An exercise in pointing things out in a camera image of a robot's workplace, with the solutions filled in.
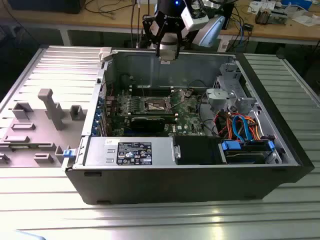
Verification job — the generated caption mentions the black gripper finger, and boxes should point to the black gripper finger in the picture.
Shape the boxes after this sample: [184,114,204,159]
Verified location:
[166,22,187,60]
[141,14,168,59]

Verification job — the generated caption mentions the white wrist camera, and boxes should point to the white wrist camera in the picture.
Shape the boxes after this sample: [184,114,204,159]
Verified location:
[181,4,210,32]

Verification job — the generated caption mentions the hanging cable with plug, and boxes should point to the hanging cable with plug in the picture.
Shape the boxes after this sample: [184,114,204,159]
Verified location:
[129,0,141,49]

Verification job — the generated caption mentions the blue flat wire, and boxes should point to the blue flat wire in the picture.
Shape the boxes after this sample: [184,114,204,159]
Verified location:
[231,112,254,144]

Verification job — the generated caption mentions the black desktop device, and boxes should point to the black desktop device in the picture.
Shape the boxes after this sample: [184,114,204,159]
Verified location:
[6,0,81,15]

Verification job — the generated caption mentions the black PC case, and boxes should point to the black PC case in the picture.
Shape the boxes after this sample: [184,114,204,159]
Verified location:
[61,46,315,206]

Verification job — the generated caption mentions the black graphics card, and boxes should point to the black graphics card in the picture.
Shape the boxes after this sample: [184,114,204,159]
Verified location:
[129,115,166,134]

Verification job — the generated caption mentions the black monitor stand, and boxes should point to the black monitor stand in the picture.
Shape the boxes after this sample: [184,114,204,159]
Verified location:
[221,0,236,31]

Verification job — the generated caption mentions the metal disk bay cage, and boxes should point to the metal disk bay cage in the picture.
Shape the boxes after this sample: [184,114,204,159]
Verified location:
[205,62,263,120]

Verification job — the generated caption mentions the small finned cooler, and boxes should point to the small finned cooler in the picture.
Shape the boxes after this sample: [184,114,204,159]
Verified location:
[254,6,273,26]

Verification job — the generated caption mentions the orange flat wire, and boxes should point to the orange flat wire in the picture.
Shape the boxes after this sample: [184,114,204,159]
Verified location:
[217,111,264,141]

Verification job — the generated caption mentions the grey power supply unit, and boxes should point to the grey power supply unit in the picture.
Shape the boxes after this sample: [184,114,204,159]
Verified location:
[84,136,176,168]

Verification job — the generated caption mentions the CPU socket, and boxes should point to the CPU socket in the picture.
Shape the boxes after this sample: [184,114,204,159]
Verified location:
[140,95,174,114]

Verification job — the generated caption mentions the blue cable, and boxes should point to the blue cable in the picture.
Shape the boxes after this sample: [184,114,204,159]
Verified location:
[234,18,248,54]

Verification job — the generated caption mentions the silver CPU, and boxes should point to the silver CPU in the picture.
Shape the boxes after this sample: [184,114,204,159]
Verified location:
[159,49,174,65]

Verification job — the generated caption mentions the red wire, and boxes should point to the red wire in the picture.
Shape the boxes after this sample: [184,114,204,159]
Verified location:
[212,109,227,133]

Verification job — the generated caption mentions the printed paper leaflets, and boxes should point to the printed paper leaflets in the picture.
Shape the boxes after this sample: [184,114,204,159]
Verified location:
[247,0,266,15]

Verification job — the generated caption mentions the grey electronic device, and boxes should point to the grey electronic device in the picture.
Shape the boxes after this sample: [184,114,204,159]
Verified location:
[270,8,289,26]

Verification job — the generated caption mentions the blue box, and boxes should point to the blue box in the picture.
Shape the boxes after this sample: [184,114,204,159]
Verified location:
[279,0,313,8]

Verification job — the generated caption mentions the white papers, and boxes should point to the white papers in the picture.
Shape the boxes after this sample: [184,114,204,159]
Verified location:
[291,11,320,28]

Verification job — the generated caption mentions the hard disk in blue carrier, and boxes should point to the hard disk in blue carrier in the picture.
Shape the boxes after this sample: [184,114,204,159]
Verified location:
[217,139,277,165]

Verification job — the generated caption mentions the grey parts rack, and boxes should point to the grey parts rack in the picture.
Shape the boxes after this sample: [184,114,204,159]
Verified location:
[0,87,89,169]

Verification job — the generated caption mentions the thin black wire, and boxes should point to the thin black wire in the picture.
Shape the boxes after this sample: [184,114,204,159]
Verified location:
[197,94,218,137]

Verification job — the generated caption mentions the wooden desk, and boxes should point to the wooden desk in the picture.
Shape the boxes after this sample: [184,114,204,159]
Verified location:
[0,0,320,47]

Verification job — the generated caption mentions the green motherboard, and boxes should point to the green motherboard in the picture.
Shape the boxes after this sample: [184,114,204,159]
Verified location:
[104,86,210,138]

